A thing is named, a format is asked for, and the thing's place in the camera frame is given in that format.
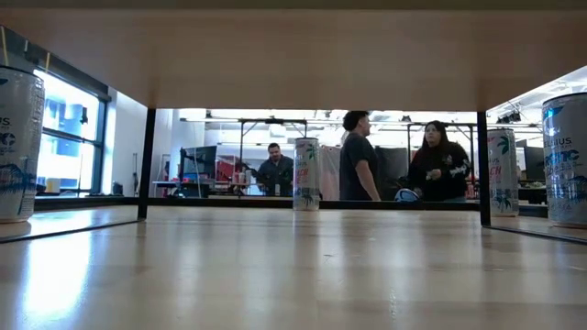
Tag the wooden shelf with black legs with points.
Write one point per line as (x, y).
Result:
(293, 59)

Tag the black computer monitor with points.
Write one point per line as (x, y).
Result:
(534, 162)
(199, 162)

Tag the white and blue rounded object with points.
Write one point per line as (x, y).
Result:
(407, 196)

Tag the black cloth panel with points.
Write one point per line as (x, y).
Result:
(392, 165)

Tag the black metal table frame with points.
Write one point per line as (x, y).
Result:
(183, 201)

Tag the white cloth panel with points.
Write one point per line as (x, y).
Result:
(330, 174)

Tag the person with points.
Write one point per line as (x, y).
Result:
(440, 174)
(275, 174)
(355, 160)

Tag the black window frame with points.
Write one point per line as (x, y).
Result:
(102, 146)

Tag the background desk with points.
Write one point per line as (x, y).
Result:
(532, 192)
(183, 183)

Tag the red and black equipment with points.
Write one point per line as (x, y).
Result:
(224, 169)

